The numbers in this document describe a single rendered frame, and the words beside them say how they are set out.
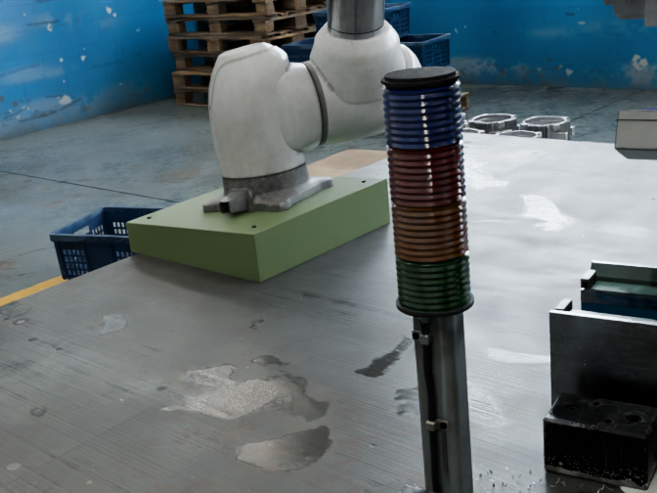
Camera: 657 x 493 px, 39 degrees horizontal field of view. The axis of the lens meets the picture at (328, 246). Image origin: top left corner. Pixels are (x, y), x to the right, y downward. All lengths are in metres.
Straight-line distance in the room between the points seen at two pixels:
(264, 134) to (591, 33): 5.91
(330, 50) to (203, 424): 0.77
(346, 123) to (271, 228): 0.27
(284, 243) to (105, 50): 6.97
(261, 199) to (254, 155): 0.08
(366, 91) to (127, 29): 7.00
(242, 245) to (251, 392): 0.41
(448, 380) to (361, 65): 0.94
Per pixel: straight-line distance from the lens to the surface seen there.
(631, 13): 0.91
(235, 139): 1.64
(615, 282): 1.11
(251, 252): 1.51
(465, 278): 0.76
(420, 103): 0.70
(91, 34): 8.38
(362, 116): 1.68
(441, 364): 0.79
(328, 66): 1.66
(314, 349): 1.26
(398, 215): 0.73
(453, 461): 0.83
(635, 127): 1.23
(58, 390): 1.27
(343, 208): 1.65
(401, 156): 0.71
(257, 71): 1.63
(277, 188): 1.65
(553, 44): 7.57
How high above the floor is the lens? 1.33
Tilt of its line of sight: 19 degrees down
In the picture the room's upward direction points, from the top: 6 degrees counter-clockwise
